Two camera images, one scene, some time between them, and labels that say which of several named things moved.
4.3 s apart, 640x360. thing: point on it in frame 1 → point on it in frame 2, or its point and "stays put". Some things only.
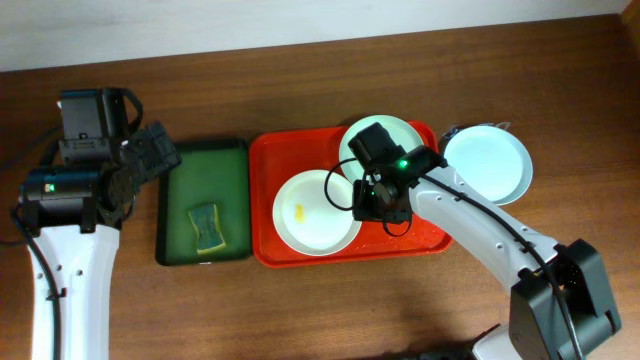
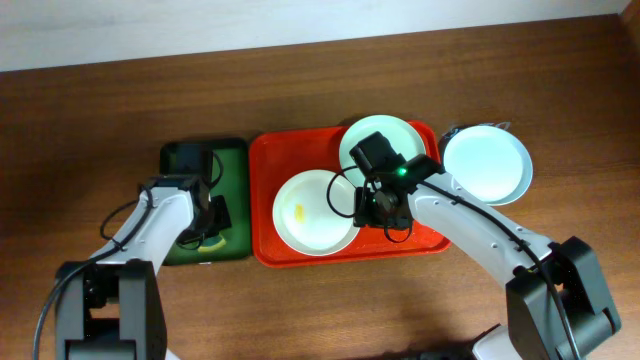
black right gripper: [370, 209] stays put
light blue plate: [492, 160] stays put
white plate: [313, 213] stays put
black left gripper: [151, 150] → [220, 215]
